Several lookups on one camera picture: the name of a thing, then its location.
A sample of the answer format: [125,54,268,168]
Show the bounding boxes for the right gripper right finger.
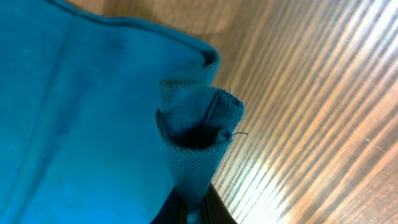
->
[200,184,237,224]

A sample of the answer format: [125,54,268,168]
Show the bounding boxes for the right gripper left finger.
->
[150,187,188,224]

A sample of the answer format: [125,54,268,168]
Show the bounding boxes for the blue polo shirt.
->
[1,1,244,223]

